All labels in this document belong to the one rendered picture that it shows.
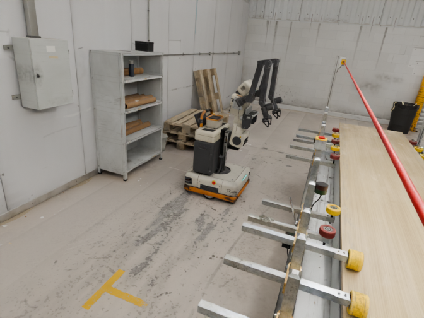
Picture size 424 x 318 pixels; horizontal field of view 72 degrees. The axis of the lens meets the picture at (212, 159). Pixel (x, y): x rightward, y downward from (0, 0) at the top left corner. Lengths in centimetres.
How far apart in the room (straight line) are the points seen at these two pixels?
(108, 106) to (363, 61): 709
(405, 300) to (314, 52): 817
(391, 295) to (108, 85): 324
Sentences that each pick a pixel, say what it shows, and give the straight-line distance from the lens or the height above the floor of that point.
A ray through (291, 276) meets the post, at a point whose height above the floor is 116.
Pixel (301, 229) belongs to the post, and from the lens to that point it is 141.
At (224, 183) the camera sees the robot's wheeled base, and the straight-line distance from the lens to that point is 336.
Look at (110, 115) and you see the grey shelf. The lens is 375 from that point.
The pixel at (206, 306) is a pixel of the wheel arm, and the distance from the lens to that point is 106.
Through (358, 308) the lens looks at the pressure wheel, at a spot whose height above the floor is 96.
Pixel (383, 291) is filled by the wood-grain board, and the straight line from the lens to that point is 142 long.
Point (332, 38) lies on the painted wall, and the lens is 915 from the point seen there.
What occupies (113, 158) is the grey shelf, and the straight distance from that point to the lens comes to 391.
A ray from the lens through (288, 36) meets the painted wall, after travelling 925.
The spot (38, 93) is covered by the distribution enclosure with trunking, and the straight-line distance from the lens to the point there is 309.
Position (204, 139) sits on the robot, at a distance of 330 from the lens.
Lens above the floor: 175
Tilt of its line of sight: 22 degrees down
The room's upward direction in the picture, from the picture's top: 5 degrees clockwise
